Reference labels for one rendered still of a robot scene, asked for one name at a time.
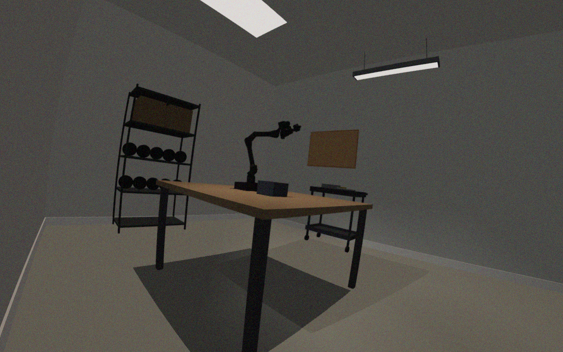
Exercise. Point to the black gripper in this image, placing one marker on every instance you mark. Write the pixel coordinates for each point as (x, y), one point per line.
(288, 131)

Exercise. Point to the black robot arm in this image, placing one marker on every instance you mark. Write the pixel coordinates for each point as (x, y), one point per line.
(248, 141)

